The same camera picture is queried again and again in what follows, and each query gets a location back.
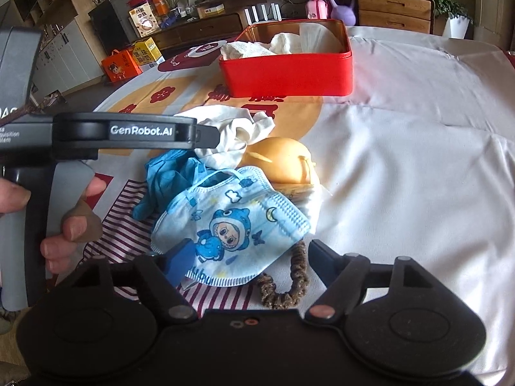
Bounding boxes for person's left hand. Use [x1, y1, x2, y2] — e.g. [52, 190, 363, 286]
[0, 175, 108, 280]

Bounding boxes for printed tablecloth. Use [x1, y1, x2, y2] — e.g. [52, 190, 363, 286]
[38, 25, 515, 376]

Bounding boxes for wooden shelf unit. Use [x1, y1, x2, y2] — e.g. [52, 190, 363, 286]
[7, 0, 98, 98]

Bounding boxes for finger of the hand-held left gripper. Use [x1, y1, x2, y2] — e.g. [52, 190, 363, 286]
[196, 123, 221, 149]

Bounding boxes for purple kettlebell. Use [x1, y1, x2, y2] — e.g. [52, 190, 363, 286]
[329, 0, 358, 26]

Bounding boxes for white crumpled cloth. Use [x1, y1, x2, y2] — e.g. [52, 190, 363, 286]
[270, 32, 307, 55]

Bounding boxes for tall plant in white pot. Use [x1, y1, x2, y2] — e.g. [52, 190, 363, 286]
[414, 0, 474, 41]

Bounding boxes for small potted plant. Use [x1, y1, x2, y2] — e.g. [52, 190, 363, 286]
[160, 0, 191, 22]

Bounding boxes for pink toy case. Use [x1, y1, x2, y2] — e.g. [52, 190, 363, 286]
[305, 0, 330, 20]

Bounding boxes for brown scrunchie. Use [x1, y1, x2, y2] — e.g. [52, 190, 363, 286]
[257, 239, 311, 311]

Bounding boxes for black side cabinet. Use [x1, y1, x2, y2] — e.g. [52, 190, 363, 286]
[88, 0, 140, 56]

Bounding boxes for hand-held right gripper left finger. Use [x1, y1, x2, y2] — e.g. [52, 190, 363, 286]
[74, 239, 198, 323]

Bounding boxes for wooden media cabinet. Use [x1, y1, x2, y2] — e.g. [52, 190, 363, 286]
[133, 0, 438, 56]

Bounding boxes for yellow carton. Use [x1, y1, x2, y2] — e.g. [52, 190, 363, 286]
[133, 38, 162, 70]

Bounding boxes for flat white yellow box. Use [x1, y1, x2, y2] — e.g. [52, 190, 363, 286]
[195, 3, 225, 19]

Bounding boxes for white cotton glove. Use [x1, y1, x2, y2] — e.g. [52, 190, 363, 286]
[178, 105, 277, 170]

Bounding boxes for blue cartoon face mask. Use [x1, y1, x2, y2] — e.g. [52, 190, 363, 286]
[151, 166, 313, 289]

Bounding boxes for crinkled clear plastic wrap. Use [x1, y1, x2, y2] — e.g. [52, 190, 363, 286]
[299, 22, 347, 54]

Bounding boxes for orange paper bag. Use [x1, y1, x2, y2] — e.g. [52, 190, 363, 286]
[138, 0, 172, 17]

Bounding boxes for blue nitrile glove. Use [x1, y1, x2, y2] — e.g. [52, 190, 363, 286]
[133, 149, 216, 222]

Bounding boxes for white lace cloth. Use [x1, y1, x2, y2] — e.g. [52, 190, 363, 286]
[220, 41, 279, 62]

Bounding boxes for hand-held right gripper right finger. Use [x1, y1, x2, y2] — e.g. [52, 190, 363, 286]
[304, 240, 439, 322]

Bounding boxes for cream cartoon snack box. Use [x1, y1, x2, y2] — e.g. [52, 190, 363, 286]
[128, 2, 160, 38]

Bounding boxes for white router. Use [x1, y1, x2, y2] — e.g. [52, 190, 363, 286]
[244, 3, 283, 23]

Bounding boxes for red tin box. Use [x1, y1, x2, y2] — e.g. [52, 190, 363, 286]
[218, 19, 355, 98]

